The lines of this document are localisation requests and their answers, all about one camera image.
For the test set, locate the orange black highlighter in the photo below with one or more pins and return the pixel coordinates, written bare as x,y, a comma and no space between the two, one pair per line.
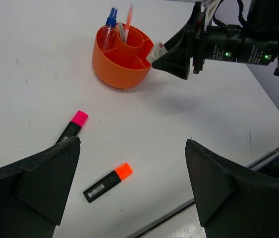
107,182

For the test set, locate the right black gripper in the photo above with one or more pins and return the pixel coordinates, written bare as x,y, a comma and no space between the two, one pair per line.
194,40

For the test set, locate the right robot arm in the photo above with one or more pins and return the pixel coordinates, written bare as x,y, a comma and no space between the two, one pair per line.
254,41

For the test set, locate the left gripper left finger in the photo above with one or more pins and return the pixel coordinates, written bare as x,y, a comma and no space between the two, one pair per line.
34,191

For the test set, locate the clear bottle blue cap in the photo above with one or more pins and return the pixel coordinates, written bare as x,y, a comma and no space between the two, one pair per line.
108,31

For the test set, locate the orange round compartment organizer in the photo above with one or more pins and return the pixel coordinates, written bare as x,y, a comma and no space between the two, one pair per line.
124,66

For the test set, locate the green thin highlighter pen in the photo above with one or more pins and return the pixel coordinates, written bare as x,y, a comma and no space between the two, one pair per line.
121,32

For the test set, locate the pink black highlighter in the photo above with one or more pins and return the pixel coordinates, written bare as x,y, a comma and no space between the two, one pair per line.
74,126

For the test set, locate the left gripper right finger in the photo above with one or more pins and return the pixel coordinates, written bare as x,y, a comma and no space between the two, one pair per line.
233,201

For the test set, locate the orange thin highlighter pen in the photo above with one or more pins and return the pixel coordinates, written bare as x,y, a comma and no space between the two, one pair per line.
128,21

